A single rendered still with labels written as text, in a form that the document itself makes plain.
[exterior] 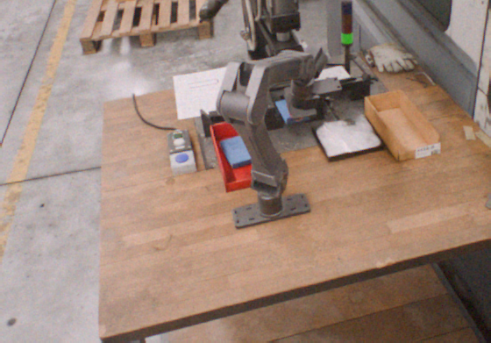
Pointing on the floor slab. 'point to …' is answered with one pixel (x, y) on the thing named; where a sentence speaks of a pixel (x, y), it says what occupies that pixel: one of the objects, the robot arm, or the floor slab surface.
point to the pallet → (105, 7)
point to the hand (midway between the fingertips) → (297, 117)
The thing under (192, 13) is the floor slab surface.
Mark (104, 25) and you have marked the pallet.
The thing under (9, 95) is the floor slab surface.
